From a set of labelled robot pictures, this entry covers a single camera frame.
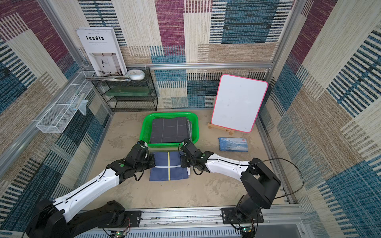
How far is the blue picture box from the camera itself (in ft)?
3.23

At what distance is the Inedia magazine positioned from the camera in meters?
0.75

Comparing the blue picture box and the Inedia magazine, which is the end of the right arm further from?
the Inedia magazine
